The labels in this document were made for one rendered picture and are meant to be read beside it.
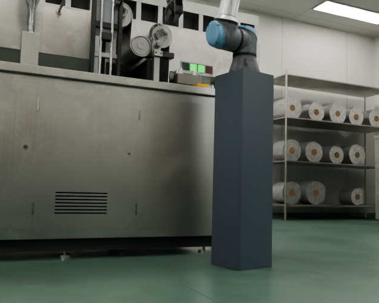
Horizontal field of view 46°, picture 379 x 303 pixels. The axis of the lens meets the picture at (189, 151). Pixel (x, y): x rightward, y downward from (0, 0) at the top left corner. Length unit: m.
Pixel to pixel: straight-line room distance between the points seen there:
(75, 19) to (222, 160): 1.40
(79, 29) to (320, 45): 4.66
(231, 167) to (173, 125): 0.48
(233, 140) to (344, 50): 5.38
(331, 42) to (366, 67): 0.75
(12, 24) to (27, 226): 1.28
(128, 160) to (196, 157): 0.38
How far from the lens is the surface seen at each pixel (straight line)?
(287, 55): 6.59
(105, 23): 2.53
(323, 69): 6.94
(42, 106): 2.20
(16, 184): 2.17
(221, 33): 2.07
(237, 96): 2.05
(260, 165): 2.07
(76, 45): 2.92
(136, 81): 2.29
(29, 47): 2.60
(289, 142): 5.78
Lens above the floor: 0.35
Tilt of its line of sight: 5 degrees up
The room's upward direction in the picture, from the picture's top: 2 degrees clockwise
